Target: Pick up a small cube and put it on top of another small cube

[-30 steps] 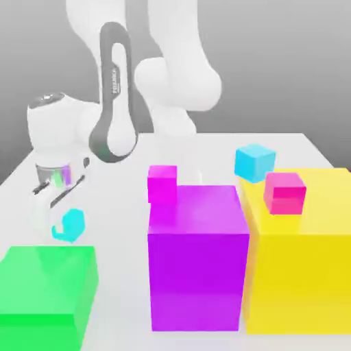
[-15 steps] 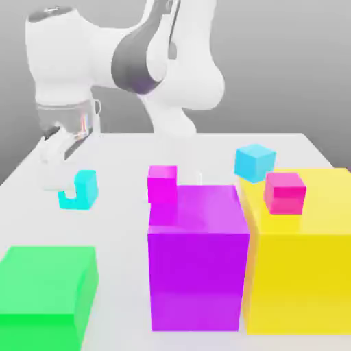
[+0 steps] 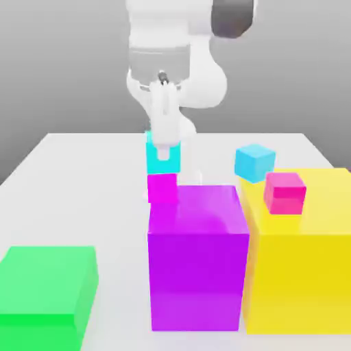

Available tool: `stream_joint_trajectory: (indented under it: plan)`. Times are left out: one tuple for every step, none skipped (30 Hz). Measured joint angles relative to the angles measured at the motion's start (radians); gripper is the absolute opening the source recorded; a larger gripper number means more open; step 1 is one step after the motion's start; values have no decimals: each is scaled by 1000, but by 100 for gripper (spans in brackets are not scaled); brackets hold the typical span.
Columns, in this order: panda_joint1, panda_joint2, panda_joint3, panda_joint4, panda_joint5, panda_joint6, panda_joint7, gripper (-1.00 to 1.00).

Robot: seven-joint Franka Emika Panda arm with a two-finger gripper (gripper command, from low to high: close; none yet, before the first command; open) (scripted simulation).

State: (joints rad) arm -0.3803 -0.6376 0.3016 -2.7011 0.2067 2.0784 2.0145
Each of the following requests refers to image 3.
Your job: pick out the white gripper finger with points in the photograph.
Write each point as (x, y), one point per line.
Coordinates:
(163, 155)

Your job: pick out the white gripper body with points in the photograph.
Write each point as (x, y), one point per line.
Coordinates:
(164, 126)

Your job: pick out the small cyan cube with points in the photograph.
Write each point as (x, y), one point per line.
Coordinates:
(175, 161)

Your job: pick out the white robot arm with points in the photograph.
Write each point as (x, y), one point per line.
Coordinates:
(204, 79)

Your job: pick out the small magenta cube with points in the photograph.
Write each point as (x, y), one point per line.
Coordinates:
(161, 189)

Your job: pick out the small light blue cube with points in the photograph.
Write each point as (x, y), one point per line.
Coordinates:
(252, 164)

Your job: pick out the small pink cube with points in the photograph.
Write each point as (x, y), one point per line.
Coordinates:
(286, 194)

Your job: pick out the large purple box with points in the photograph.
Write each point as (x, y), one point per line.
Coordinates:
(196, 274)

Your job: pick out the large green box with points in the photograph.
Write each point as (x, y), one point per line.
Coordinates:
(41, 288)

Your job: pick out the large yellow box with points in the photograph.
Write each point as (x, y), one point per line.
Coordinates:
(301, 274)

